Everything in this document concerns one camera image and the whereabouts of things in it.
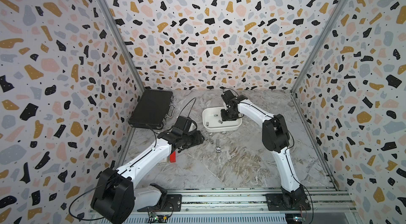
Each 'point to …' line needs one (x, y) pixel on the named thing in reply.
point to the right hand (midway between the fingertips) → (224, 118)
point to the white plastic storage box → (212, 121)
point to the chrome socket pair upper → (223, 132)
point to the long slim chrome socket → (218, 142)
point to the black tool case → (153, 107)
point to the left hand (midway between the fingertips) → (203, 138)
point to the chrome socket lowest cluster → (218, 149)
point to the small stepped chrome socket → (220, 121)
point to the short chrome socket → (207, 123)
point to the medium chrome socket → (211, 141)
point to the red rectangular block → (173, 157)
